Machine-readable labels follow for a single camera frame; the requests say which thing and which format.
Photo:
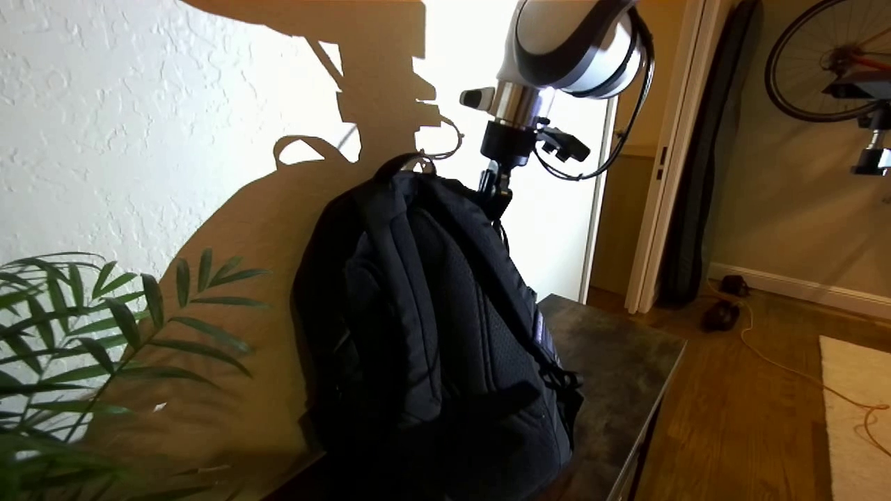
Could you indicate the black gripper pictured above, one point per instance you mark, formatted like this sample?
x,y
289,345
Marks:
x,y
504,149

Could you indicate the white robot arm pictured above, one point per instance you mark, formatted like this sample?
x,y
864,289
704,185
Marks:
x,y
583,49

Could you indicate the dark navy backpack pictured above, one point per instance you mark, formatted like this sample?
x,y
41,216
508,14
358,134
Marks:
x,y
410,238

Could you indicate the dark shoe on floor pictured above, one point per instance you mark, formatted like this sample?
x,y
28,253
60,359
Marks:
x,y
722,315

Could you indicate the bicycle wheel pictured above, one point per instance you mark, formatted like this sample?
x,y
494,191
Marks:
x,y
829,61

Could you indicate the beige floor rug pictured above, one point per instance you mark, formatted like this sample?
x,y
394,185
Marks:
x,y
857,419

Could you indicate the green palm plant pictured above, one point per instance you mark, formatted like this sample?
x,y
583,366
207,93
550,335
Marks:
x,y
104,367

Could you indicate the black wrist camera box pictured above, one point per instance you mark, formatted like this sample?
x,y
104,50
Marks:
x,y
561,145

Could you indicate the white door frame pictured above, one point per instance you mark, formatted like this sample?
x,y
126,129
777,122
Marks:
x,y
693,50

